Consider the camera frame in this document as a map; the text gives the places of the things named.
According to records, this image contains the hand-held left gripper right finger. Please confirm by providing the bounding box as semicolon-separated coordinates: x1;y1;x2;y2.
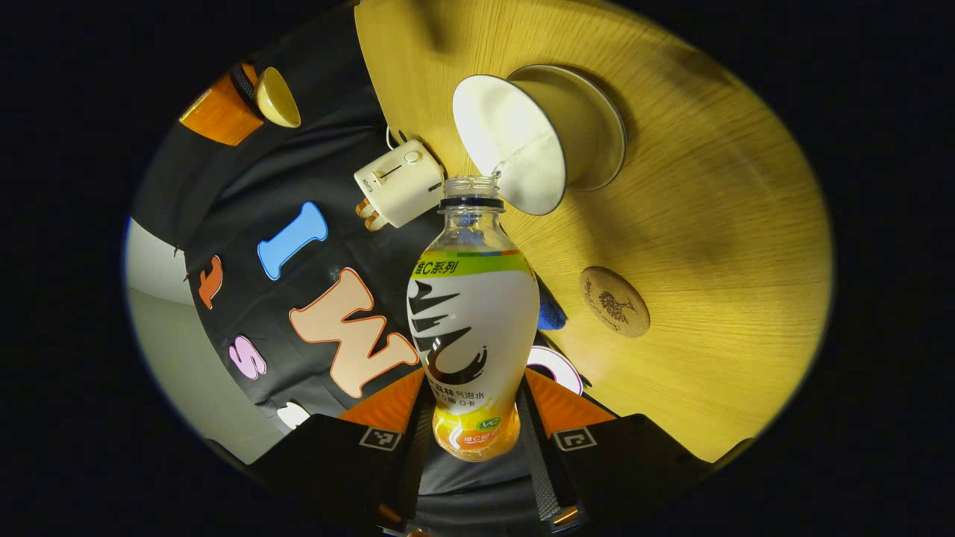
519;367;710;534

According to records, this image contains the blue folded towel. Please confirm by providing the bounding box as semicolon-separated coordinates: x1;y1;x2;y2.
537;280;568;331

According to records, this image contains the black backdrop cloth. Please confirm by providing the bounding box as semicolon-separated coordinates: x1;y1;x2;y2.
131;0;590;456

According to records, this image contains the beige ceramic teacup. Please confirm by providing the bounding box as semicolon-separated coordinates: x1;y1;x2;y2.
452;73;594;217

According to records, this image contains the round cork coaster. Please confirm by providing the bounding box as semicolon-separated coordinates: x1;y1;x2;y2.
580;266;651;339

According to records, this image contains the white toaster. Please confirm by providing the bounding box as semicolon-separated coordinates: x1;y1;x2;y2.
354;139;446;230

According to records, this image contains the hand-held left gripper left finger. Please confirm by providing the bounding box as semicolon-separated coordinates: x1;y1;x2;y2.
250;367;433;534

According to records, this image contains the clear water bottle white label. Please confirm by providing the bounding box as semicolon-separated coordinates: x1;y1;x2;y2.
407;175;540;463

